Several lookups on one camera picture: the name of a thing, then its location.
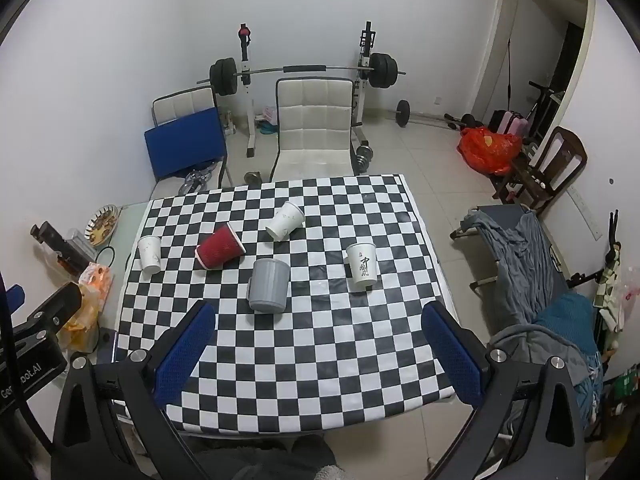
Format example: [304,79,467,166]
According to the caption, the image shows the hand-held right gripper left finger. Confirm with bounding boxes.
[51,299,217,480]

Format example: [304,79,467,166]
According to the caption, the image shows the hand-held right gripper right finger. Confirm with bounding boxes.
[421,301,587,480]

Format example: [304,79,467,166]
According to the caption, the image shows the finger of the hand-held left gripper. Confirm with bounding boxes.
[12,281,84,342]
[0,283,25,322]

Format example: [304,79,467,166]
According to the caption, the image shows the grey plastic mug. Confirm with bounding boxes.
[245,257,292,314]

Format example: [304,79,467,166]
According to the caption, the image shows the red ribbed paper cup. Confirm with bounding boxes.
[195,222,247,270]

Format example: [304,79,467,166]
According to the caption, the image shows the white speckled paper cup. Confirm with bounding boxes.
[264,200,307,240]

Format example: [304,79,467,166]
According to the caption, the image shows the small white paper cup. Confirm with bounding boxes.
[137,234,162,275]

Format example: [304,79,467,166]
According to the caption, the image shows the white cup with dark print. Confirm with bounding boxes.
[344,241,378,291]

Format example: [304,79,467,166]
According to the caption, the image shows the orange snack bag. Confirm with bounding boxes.
[58,262,111,354]

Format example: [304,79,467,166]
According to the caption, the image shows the grey jacket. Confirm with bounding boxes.
[487,324,597,436]

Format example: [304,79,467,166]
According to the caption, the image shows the patterned plate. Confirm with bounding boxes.
[82,204,120,247]

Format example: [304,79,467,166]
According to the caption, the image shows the grey cloth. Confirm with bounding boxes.
[462,208,557,332]

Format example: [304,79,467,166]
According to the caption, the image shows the teal garment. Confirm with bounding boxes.
[534,292,604,422]

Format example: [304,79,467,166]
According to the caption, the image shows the black white checkered tablecloth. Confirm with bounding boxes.
[114,173,457,434]

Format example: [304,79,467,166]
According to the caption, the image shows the folding cot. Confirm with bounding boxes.
[449,203,572,302]

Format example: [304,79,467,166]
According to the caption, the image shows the clear plastic bag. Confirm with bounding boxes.
[594,244,640,333]

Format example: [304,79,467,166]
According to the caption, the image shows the black tripod stand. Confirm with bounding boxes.
[565,209,624,292]

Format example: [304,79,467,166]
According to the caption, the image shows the blue folded board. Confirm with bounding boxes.
[144,107,226,181]

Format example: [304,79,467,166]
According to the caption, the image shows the red plastic bag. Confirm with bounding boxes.
[458,127,522,176]

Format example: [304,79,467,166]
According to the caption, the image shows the dark wooden chair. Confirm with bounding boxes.
[491,126,589,209]

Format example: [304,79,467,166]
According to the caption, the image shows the black dumbbells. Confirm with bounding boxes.
[444,113,484,131]

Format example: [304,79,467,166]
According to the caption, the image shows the white barbell rack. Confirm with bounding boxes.
[234,20,379,159]

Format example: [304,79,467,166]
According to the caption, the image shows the pink suitcase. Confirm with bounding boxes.
[487,108,531,139]

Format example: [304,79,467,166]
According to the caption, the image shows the long barbell with single plate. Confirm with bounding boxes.
[394,99,469,129]

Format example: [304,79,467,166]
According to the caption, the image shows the white padded chair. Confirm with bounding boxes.
[269,77,357,184]
[151,85,234,197]

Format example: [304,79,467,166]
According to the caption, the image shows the barbell with black plates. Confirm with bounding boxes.
[196,52,407,97]

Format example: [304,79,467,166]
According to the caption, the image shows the silver metal handles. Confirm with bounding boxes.
[178,162,217,196]

